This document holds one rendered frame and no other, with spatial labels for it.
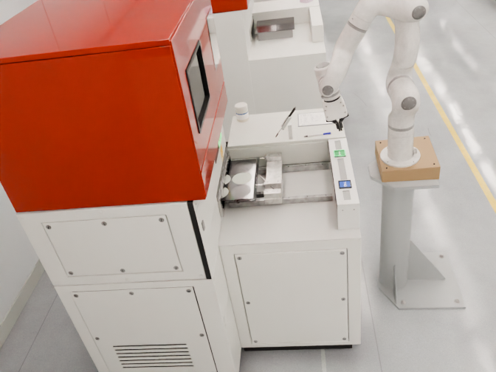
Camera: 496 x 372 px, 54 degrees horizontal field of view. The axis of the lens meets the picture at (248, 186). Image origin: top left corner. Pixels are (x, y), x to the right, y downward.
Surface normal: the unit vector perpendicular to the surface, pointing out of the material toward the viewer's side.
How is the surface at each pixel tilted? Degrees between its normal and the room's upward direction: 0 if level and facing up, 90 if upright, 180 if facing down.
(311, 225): 0
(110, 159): 90
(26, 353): 0
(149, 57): 90
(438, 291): 0
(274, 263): 90
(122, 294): 90
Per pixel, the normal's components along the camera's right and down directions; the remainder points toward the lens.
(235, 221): -0.13, -0.81
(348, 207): -0.06, 0.58
